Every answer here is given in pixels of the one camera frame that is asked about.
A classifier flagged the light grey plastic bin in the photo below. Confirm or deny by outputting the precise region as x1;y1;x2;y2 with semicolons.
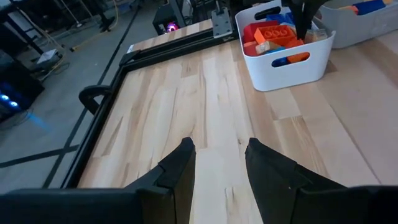
317;0;398;50

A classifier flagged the small blue studded block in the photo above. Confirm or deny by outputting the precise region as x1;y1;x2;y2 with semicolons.
353;0;387;16

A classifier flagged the black computer with blue lights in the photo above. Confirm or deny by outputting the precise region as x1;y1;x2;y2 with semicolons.
0;52;46;124

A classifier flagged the orange studded block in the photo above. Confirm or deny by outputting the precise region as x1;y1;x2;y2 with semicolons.
286;52;311;65
254;24;297;45

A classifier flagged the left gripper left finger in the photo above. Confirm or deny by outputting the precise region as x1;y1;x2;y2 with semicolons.
124;136;197;224

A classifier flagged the black stand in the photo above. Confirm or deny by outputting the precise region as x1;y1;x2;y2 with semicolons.
90;0;116;32

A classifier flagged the white plastic bin with handles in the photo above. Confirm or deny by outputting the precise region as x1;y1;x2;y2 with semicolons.
234;0;337;93

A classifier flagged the silver mounting bracket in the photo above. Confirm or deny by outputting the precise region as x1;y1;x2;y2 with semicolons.
210;6;234;40

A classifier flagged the white paper sheet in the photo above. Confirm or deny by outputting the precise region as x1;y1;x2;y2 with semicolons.
35;48;60;65

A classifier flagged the red block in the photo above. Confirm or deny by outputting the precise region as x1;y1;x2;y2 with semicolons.
243;41;259;57
243;19;280;44

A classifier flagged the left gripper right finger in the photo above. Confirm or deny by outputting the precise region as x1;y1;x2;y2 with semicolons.
244;137;348;224

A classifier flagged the yellow cable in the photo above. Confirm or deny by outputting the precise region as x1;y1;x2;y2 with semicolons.
70;0;121;53

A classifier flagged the black electronic device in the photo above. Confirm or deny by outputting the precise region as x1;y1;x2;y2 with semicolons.
151;3;188;35

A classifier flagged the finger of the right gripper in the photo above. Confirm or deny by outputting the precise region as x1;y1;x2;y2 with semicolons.
306;0;330;38
281;0;307;39

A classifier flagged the black frame clamp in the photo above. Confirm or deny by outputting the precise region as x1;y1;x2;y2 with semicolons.
78;84;113;116

